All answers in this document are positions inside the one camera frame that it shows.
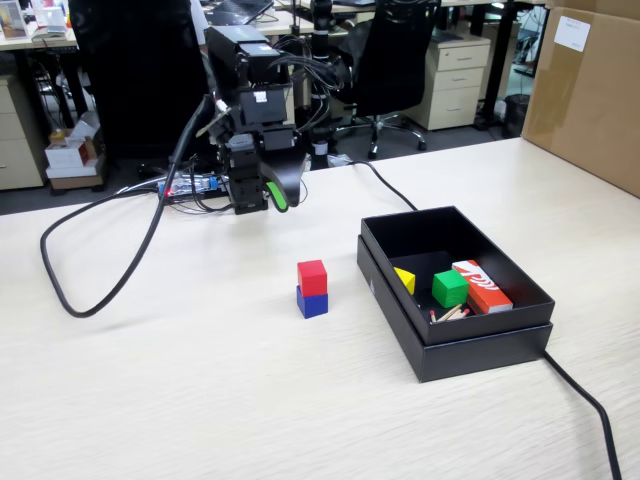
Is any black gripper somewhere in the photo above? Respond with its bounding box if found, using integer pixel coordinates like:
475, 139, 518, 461
259, 125, 307, 213

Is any red wooden cube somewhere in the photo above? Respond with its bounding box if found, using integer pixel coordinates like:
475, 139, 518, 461
296, 259, 328, 296

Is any blue wooden cube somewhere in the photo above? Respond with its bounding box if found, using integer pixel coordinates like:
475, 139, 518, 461
296, 284, 330, 319

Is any green wooden cube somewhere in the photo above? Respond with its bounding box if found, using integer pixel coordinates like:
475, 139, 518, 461
431, 269, 470, 309

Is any robot controller board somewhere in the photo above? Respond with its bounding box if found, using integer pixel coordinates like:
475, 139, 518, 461
157, 173, 234, 206

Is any yellow wooden wedge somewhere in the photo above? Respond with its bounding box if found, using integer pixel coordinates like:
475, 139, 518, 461
393, 266, 417, 296

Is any white office desk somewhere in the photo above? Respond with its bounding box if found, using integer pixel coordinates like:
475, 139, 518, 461
0, 27, 96, 131
209, 7, 351, 39

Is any black mesh office chair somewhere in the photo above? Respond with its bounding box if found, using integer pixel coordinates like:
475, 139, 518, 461
329, 0, 444, 160

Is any black cardboard box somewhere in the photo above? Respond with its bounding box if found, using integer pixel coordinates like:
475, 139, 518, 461
359, 204, 557, 346

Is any black vertical pole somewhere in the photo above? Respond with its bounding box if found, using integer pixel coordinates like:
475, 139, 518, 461
308, 0, 335, 170

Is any black solid-back office chair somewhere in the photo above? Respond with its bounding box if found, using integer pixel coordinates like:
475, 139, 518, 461
67, 0, 211, 161

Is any black laptop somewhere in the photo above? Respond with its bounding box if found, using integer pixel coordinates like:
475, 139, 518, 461
207, 0, 276, 28

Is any white box with red print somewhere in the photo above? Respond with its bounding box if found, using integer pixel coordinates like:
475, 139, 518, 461
44, 133, 100, 170

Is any orange white matchbox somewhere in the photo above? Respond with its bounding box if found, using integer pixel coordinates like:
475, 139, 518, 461
451, 259, 515, 315

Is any black-legged office desk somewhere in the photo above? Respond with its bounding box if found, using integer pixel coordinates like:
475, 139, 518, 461
439, 0, 549, 132

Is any black trash bin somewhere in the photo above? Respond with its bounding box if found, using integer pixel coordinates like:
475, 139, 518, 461
502, 93, 532, 140

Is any black open box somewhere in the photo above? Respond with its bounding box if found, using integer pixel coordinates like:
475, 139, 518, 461
355, 234, 554, 384

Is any beige drawer cabinet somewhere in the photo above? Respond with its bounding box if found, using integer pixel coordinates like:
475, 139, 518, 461
0, 74, 49, 192

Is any small white desk box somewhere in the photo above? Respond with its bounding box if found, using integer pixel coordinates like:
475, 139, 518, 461
43, 8, 69, 34

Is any large brown cardboard box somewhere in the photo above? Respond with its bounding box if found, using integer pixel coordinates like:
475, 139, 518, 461
519, 0, 640, 199

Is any white paper label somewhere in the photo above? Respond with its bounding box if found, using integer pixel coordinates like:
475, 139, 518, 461
553, 14, 592, 51

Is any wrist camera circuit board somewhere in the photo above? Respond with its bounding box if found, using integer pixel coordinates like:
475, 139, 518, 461
194, 99, 241, 146

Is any black power cable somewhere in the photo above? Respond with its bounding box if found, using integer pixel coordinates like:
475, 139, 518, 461
327, 159, 624, 480

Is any thick black camera cable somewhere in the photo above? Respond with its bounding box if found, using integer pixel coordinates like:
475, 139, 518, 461
39, 94, 214, 319

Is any beige drawer pedestal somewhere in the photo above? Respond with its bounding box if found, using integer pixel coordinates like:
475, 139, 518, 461
402, 35, 492, 132

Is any desk picture frame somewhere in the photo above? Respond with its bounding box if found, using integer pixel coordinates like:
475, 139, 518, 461
0, 0, 30, 41

